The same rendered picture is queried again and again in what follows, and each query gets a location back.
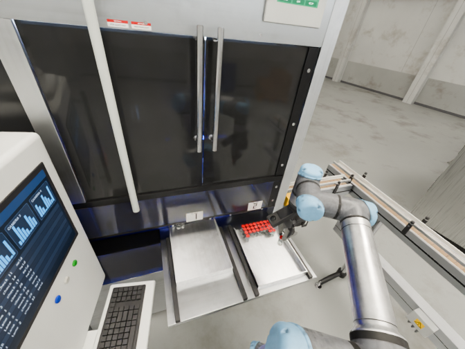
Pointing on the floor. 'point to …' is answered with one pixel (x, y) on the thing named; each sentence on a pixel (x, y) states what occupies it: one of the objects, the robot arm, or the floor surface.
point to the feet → (330, 278)
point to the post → (340, 7)
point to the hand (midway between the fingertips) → (281, 236)
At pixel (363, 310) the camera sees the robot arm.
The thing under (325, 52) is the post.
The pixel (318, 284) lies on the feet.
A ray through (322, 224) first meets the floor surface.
